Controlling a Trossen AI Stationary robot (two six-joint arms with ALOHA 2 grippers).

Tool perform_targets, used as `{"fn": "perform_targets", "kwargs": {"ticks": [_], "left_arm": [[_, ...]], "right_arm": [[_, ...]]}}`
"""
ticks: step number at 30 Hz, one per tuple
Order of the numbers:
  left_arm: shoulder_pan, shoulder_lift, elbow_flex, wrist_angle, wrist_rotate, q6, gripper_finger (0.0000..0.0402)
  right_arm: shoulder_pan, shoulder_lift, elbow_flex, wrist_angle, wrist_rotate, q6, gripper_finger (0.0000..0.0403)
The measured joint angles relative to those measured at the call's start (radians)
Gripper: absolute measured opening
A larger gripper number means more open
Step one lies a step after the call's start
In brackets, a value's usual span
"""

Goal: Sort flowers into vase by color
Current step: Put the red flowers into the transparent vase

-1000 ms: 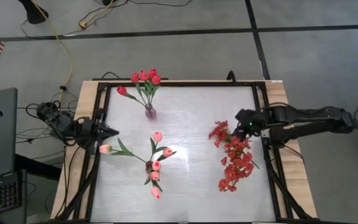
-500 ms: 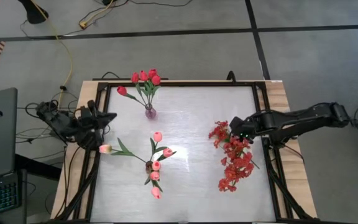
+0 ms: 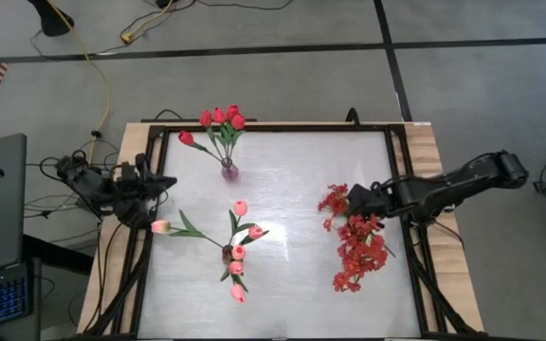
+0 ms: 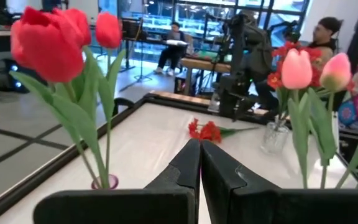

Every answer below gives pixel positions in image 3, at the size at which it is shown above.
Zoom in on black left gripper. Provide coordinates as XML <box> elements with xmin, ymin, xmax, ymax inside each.
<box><xmin>110</xmin><ymin>153</ymin><xmax>178</xmax><ymax>224</ymax></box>

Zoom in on purple glass vase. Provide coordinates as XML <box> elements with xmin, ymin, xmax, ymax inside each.
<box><xmin>220</xmin><ymin>158</ymin><xmax>240</xmax><ymax>184</ymax></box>

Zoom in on black desk base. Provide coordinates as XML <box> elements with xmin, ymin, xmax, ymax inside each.
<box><xmin>21</xmin><ymin>234</ymin><xmax>95</xmax><ymax>276</ymax></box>

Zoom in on laptop computer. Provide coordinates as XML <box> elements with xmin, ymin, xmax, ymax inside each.
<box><xmin>0</xmin><ymin>133</ymin><xmax>42</xmax><ymax>341</ymax></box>

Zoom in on black stand foot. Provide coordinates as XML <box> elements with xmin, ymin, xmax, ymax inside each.
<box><xmin>27</xmin><ymin>0</ymin><xmax>76</xmax><ymax>38</ymax></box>

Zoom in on long yellow cable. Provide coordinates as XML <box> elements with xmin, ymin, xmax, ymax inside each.
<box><xmin>46</xmin><ymin>0</ymin><xmax>113</xmax><ymax>167</ymax></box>

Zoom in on yellow cable with plug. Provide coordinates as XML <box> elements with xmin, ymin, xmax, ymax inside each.
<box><xmin>119</xmin><ymin>0</ymin><xmax>175</xmax><ymax>45</ymax></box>

